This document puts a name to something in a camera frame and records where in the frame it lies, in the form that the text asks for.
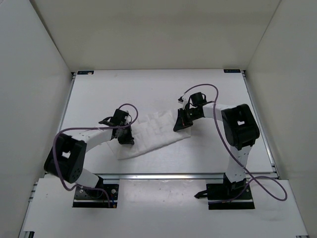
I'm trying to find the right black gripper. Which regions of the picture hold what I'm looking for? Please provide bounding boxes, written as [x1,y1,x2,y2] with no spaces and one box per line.
[174,108,201,131]

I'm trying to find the white pleated skirt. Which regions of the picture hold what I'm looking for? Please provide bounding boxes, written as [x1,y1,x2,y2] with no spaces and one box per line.
[107,109,191,160]

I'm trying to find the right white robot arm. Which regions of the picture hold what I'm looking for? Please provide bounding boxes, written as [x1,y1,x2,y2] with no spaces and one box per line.
[173,92,260,199]

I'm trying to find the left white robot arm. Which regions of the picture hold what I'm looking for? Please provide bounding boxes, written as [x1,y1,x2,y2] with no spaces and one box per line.
[44,109,134,197]

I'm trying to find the right blue corner label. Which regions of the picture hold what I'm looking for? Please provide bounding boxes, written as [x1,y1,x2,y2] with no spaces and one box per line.
[223,69,241,73]

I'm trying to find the blue corner label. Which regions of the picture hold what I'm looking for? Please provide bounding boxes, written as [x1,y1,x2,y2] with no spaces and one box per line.
[223,69,241,73]
[77,70,94,75]

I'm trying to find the left blue corner label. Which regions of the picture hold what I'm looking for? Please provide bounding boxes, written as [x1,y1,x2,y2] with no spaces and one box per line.
[77,70,94,75]

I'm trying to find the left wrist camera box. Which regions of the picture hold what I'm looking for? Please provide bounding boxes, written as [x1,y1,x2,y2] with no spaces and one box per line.
[124,114,133,124]

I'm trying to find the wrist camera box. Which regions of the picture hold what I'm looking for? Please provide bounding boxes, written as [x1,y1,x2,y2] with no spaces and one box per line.
[124,114,133,124]
[177,93,190,110]

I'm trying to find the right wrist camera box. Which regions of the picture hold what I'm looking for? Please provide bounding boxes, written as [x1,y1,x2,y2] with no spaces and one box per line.
[177,93,190,110]

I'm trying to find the aluminium front rail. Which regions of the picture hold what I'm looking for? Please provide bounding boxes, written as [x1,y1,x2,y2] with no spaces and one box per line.
[99,173,223,180]

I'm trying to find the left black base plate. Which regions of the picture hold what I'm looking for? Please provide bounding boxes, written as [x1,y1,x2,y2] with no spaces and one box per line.
[72,179,119,209]

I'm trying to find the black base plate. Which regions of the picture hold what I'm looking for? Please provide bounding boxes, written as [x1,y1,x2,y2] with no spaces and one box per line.
[72,179,119,209]
[194,183,255,210]

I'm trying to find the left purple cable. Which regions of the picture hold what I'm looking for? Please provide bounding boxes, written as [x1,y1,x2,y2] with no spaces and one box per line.
[53,103,139,208]

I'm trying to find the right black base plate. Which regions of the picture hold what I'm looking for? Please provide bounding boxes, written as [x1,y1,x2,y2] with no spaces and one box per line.
[194,183,255,210]

